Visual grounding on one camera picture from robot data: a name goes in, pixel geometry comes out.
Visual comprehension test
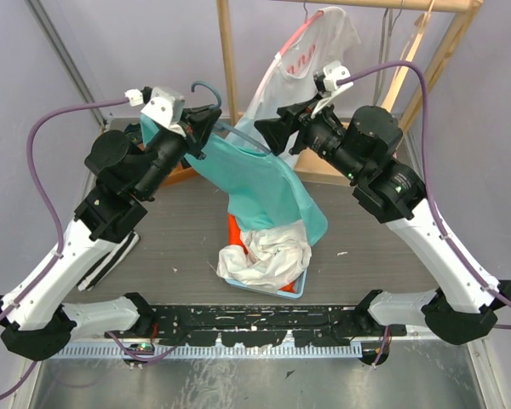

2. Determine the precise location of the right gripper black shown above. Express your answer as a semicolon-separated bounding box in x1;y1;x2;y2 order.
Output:
254;90;365;182

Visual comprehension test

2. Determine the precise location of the grey blue hanger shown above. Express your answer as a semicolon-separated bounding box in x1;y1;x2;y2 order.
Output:
191;80;271;154

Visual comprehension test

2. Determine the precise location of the teal t shirt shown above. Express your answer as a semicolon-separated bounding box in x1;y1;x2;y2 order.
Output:
140;115;329;248

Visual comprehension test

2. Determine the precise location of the orange t shirt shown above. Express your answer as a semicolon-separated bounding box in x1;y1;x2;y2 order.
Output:
227;214;298;294

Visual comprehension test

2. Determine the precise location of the pink hanger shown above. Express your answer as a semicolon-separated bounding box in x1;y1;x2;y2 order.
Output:
278;1;324;57

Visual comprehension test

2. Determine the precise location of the white t shirt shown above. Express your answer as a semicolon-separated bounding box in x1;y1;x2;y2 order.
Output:
216;221;312;289

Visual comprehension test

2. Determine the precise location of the grey metal hanger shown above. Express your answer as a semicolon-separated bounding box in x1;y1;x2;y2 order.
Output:
372;9;403;105

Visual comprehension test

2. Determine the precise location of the beige wooden hanger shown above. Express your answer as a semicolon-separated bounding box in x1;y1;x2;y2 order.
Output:
381;0;435;112

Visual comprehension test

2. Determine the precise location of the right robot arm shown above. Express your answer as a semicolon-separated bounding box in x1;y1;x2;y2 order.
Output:
255;101;511;345

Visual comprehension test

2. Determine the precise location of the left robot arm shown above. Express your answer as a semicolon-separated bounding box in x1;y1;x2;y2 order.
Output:
0;106;221;361

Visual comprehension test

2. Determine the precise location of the wooden clothes rack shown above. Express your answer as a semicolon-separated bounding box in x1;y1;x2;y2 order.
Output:
215;0;483;187

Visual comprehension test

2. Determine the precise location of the wooden compartment tray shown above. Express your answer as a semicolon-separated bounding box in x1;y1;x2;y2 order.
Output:
123;123;198;187

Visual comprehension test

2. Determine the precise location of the light blue plastic basket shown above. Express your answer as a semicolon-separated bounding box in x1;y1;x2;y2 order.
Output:
225;270;307;300

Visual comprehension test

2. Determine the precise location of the black white striped cloth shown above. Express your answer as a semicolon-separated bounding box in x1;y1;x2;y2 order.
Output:
77;231;141;291

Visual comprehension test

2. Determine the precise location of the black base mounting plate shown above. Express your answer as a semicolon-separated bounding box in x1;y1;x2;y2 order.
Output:
114;304;406;348

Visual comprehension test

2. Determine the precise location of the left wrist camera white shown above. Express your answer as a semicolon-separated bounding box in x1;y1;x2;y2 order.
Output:
141;87;185;128

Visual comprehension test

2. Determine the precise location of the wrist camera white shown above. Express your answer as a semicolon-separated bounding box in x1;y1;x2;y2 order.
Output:
141;87;185;128
311;60;353;118

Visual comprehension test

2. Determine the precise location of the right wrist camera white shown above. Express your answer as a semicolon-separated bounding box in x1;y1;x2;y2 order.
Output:
311;60;353;118

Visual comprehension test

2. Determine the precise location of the aluminium frame rail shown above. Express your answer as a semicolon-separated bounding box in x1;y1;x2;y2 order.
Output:
25;304;489;360

